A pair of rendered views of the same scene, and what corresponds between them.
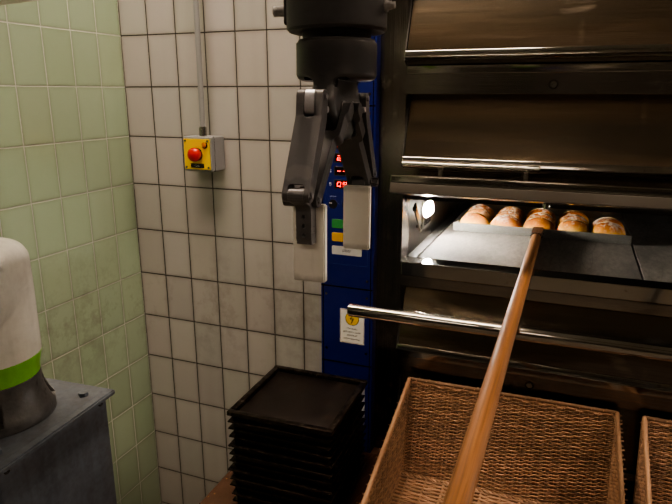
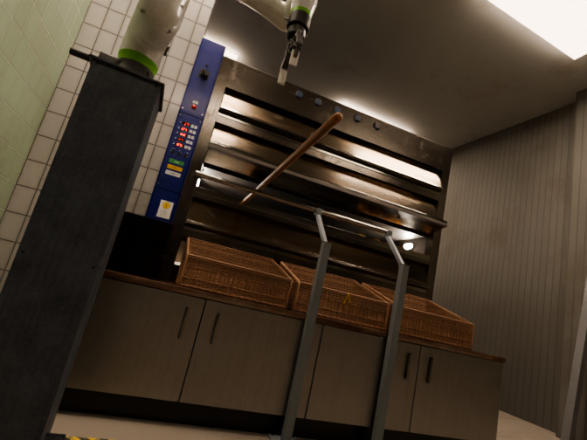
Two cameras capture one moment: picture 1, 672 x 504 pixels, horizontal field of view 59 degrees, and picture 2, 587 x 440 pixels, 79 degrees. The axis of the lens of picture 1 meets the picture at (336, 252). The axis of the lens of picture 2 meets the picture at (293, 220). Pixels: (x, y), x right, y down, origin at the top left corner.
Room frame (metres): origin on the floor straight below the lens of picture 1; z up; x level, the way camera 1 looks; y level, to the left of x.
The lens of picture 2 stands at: (-0.51, 0.65, 0.64)
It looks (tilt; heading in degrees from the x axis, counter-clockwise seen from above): 12 degrees up; 322
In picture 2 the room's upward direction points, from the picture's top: 13 degrees clockwise
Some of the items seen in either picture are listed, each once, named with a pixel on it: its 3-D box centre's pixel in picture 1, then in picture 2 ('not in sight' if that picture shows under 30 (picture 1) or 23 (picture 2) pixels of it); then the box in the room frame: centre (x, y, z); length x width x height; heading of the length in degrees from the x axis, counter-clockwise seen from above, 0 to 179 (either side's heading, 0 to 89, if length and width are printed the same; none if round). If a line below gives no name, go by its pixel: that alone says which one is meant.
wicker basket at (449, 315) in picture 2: not in sight; (412, 313); (0.80, -1.50, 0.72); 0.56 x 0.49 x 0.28; 68
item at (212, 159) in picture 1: (203, 153); not in sight; (1.79, 0.39, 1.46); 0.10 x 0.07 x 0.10; 68
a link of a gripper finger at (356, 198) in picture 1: (357, 217); (282, 77); (0.64, -0.02, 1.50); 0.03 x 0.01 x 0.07; 70
